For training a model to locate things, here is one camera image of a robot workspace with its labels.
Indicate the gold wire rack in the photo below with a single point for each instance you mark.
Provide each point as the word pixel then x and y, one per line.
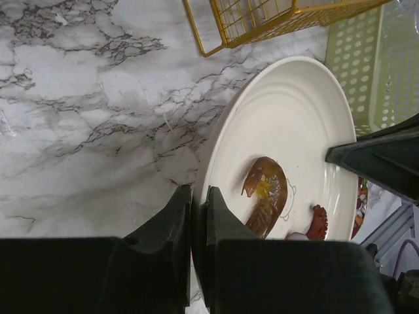
pixel 244 22

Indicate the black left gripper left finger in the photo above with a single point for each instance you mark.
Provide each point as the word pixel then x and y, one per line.
pixel 147 271

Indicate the cream round plate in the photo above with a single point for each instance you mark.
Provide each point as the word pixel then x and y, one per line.
pixel 292 112

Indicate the red floral small plate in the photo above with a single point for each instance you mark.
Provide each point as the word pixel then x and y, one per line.
pixel 361 205

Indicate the clear drinking glass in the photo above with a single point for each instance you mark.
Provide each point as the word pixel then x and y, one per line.
pixel 409 8

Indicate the brown shrimp piece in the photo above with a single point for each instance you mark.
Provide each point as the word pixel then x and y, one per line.
pixel 267 180

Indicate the pale green perforated basket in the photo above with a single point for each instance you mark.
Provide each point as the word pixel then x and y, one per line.
pixel 374 56

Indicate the dark red sausage piece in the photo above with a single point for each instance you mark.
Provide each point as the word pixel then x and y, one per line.
pixel 318 228

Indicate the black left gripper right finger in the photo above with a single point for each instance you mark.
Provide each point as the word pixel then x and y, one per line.
pixel 240 273

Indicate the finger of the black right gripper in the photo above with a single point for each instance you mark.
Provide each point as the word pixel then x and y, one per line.
pixel 388 158

